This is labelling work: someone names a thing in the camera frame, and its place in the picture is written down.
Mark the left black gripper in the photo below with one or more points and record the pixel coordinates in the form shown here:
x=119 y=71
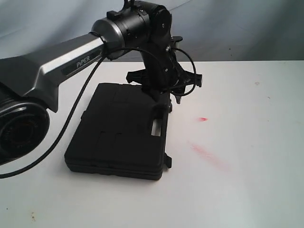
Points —
x=162 y=73

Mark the black plastic tool case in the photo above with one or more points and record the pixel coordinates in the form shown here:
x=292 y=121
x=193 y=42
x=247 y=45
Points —
x=121 y=133

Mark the left silver black robot arm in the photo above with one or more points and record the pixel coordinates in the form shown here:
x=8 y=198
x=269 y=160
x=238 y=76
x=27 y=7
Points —
x=29 y=83

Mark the grey fabric backdrop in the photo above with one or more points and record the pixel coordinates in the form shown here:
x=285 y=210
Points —
x=212 y=30

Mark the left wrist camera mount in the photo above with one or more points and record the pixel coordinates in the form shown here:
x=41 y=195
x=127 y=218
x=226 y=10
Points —
x=175 y=40

